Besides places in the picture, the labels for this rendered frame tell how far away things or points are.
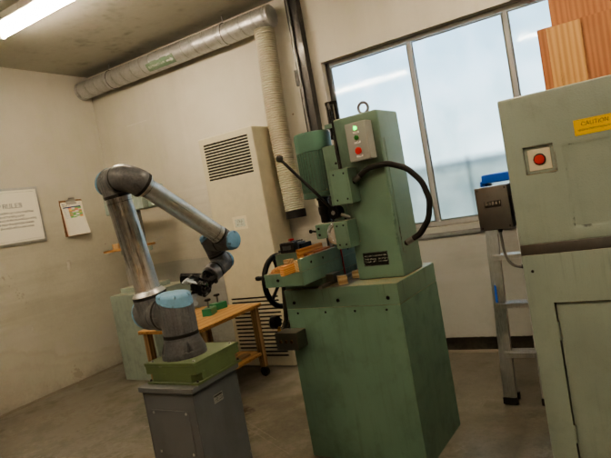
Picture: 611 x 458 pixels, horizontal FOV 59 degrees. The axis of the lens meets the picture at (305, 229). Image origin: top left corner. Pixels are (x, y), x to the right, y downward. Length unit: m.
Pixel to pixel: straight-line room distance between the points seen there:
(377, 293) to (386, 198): 0.40
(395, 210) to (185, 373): 1.10
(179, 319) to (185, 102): 2.78
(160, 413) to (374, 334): 0.94
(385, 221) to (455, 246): 1.44
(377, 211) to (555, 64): 1.56
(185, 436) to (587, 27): 2.92
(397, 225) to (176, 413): 1.19
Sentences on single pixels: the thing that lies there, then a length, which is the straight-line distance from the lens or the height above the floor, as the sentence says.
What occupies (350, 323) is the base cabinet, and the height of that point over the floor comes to 0.64.
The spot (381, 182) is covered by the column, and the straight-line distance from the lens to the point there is 2.31.
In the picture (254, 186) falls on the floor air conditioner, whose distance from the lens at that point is 3.98.
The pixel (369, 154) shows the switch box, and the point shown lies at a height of 1.34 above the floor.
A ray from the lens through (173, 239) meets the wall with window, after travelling 4.98.
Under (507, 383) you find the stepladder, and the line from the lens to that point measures 3.01.
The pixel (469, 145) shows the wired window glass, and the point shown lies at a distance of 3.71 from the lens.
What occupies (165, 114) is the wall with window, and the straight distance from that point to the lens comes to 4.94.
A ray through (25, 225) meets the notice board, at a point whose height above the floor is 1.40.
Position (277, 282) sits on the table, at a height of 0.86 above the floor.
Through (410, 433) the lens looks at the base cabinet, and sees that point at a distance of 2.45.
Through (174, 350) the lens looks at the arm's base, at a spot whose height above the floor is 0.69.
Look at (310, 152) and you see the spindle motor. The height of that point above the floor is 1.41.
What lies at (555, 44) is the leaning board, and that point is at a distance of 3.48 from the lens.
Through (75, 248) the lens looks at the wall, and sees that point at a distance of 5.18.
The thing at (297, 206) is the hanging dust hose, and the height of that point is 1.16.
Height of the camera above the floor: 1.20
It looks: 3 degrees down
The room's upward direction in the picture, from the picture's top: 10 degrees counter-clockwise
